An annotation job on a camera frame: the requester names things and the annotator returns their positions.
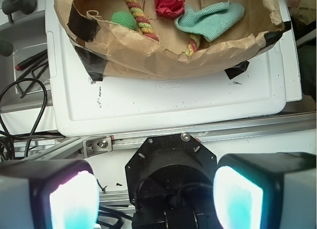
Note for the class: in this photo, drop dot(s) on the crumpled red tissue paper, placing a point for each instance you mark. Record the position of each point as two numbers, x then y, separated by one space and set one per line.
170 8

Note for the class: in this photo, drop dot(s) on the brown paper bag tray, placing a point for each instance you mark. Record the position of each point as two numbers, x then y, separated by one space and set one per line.
109 49

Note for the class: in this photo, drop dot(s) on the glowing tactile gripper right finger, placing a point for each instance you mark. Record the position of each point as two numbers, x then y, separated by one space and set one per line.
266 191

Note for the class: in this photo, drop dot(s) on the red handled screwdriver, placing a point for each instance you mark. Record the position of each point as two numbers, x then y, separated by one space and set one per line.
29 61

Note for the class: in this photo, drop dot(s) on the green textured ball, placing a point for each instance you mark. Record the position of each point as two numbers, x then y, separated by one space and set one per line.
125 19

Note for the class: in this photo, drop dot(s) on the metal corner bracket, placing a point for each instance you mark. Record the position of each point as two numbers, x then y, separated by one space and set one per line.
97 145

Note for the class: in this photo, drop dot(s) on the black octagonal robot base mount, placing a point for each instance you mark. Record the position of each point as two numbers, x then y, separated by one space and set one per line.
170 184

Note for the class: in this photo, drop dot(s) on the multicolour twisted rope toy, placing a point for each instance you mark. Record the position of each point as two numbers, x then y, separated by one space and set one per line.
147 30

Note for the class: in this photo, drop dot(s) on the white plastic bin lid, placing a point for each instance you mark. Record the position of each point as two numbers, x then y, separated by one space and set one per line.
117 104

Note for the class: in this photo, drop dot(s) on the teal microfibre cloth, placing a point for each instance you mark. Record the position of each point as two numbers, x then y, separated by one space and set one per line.
212 21

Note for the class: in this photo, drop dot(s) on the dark green clamp handle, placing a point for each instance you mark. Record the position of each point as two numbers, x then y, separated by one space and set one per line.
11 6

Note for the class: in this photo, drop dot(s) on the aluminium extrusion rail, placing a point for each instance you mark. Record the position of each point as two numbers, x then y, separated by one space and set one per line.
295 125

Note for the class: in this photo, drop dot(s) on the black hex key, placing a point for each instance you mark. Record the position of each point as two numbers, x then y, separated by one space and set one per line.
36 76

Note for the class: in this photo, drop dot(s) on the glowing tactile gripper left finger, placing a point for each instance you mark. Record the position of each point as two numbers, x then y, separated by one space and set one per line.
49 194

